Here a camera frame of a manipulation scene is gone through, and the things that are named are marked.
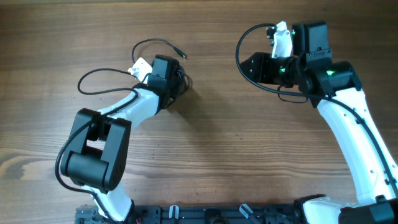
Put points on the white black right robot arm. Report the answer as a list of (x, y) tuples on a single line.
[(300, 69)]

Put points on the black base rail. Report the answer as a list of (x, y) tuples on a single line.
[(278, 214)]

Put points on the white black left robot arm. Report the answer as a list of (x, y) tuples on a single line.
[(93, 159)]

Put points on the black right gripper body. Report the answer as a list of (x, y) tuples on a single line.
[(275, 71)]

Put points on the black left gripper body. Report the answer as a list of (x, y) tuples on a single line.
[(173, 83)]

